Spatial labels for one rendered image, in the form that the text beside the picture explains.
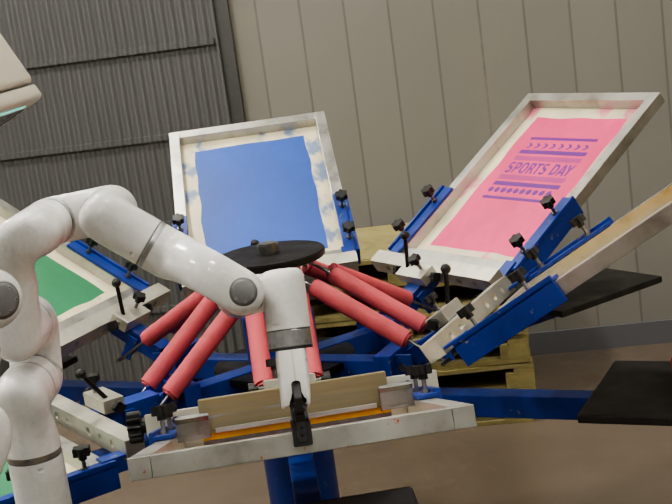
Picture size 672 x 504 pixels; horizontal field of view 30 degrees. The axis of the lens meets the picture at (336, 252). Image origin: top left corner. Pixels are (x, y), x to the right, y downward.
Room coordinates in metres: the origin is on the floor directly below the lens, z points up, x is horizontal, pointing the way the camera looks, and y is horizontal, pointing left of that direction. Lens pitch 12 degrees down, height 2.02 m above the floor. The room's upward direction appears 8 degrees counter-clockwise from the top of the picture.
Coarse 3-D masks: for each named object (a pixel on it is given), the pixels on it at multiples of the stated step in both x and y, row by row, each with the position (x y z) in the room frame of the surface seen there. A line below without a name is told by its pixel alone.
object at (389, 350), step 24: (336, 336) 3.52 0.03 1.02; (360, 336) 3.50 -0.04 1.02; (216, 360) 3.45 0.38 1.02; (240, 360) 3.41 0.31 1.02; (336, 360) 3.28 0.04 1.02; (360, 360) 3.25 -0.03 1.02; (384, 360) 3.16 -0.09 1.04; (408, 360) 3.16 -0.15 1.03; (192, 384) 3.14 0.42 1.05; (216, 384) 3.23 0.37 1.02
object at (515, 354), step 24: (360, 240) 5.82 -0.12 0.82; (384, 240) 5.74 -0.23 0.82; (360, 264) 5.39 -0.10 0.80; (336, 288) 5.41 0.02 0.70; (456, 288) 5.68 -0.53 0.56; (336, 312) 5.51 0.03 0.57; (432, 312) 5.37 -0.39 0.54; (528, 336) 5.64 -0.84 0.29; (456, 360) 5.42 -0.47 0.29; (480, 360) 5.37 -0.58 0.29; (504, 360) 5.33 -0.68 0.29; (528, 360) 5.32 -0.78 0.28; (456, 384) 5.55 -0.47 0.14; (480, 384) 5.50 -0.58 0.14; (504, 384) 5.40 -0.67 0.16; (528, 384) 5.32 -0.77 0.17
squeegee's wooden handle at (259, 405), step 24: (312, 384) 2.56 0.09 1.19; (336, 384) 2.56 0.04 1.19; (360, 384) 2.56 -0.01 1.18; (384, 384) 2.57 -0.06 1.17; (216, 408) 2.54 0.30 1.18; (240, 408) 2.55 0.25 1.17; (264, 408) 2.55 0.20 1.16; (288, 408) 2.55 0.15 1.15; (312, 408) 2.55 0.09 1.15; (336, 408) 2.55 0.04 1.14
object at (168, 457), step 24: (408, 408) 2.68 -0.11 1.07; (432, 408) 2.25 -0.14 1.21; (456, 408) 2.00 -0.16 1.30; (288, 432) 2.00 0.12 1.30; (312, 432) 1.98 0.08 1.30; (336, 432) 1.98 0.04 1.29; (360, 432) 1.98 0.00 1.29; (384, 432) 1.98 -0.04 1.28; (408, 432) 1.98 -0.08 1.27; (432, 432) 1.98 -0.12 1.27; (144, 456) 1.96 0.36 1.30; (168, 456) 1.96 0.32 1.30; (192, 456) 1.97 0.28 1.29; (216, 456) 1.97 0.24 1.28; (240, 456) 1.97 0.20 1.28; (264, 456) 1.97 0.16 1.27; (288, 456) 1.97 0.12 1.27
